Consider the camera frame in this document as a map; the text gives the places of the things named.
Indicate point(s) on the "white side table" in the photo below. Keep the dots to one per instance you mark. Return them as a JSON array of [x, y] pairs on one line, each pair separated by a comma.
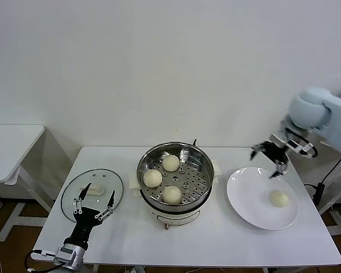
[[11, 148]]

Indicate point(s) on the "white steamed baozi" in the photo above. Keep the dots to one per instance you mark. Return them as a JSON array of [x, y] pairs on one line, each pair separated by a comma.
[[279, 198], [152, 178], [172, 194], [170, 163]]

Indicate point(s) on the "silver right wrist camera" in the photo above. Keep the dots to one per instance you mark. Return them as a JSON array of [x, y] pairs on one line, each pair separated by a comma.
[[292, 143]]

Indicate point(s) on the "white electric cooking pot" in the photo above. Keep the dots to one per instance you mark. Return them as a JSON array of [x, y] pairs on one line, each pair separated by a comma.
[[173, 216]]

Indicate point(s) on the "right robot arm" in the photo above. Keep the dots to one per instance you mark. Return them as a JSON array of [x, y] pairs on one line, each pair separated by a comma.
[[307, 111]]

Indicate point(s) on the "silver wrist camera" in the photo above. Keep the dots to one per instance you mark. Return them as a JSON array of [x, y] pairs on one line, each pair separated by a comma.
[[292, 143], [65, 253]]

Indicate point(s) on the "white round plate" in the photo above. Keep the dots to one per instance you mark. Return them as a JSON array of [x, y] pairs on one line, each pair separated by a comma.
[[244, 193]]

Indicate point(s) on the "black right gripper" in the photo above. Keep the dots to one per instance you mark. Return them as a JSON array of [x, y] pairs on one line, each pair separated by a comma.
[[274, 152]]

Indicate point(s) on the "round glass pot lid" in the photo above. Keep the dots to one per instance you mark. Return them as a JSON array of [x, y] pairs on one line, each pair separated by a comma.
[[71, 199]]

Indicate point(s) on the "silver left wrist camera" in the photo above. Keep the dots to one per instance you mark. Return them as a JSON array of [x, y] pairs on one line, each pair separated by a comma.
[[65, 253]]

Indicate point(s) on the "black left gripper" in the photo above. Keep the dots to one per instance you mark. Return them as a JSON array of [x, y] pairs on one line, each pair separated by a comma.
[[85, 219]]

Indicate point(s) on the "perforated steel steamer basket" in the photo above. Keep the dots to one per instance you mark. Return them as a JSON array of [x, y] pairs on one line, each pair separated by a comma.
[[193, 170]]

